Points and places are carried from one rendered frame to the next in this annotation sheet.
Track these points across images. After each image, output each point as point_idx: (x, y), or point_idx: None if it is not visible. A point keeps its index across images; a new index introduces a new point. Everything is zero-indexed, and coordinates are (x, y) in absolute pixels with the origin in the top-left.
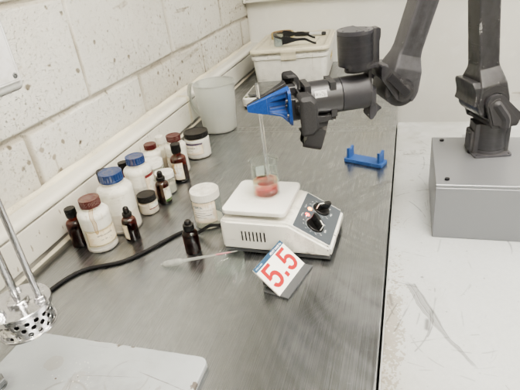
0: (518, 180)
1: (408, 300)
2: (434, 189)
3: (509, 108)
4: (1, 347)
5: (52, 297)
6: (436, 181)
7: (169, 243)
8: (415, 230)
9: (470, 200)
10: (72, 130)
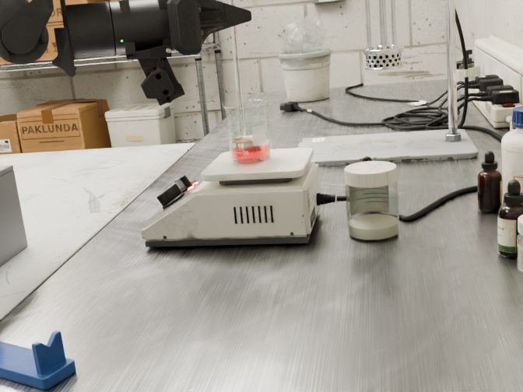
0: None
1: (106, 204)
2: (6, 187)
3: None
4: (496, 152)
5: (366, 54)
6: (7, 166)
7: (417, 211)
8: (43, 250)
9: None
10: None
